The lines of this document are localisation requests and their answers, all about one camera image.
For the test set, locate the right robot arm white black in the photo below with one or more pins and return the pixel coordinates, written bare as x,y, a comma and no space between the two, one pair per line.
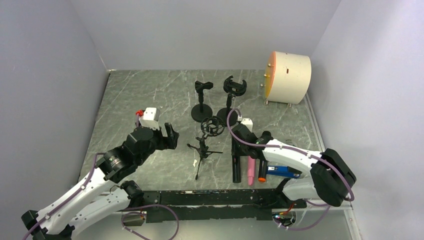
321,174

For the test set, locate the beige cylindrical drum box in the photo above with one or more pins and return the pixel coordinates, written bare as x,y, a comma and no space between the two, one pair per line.
287,77

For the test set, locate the blue black stapler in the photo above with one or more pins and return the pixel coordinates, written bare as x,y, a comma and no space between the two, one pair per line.
283,171

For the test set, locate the black round-base clip stand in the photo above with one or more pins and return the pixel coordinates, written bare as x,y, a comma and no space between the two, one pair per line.
201,110

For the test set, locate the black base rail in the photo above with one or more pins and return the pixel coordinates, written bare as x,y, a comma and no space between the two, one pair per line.
215,204

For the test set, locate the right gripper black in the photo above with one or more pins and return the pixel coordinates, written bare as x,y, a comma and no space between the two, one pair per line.
235,151

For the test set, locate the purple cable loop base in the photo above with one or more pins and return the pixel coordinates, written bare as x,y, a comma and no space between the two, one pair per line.
150,213

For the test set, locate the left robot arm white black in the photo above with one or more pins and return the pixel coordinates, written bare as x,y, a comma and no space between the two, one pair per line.
102,191

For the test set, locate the black round-base shock-mount stand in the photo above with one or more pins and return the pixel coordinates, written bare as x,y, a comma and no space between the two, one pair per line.
233,89

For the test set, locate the grey-head microphone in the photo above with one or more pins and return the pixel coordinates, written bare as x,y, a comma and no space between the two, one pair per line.
236,169

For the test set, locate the black microphone orange end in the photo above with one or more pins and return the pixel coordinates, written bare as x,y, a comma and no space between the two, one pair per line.
262,172

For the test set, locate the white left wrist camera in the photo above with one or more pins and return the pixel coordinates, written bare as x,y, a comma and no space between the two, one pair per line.
148,118

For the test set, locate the pink microphone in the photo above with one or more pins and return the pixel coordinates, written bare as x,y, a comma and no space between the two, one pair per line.
251,167

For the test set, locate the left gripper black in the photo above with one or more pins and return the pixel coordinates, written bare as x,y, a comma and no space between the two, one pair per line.
169,142

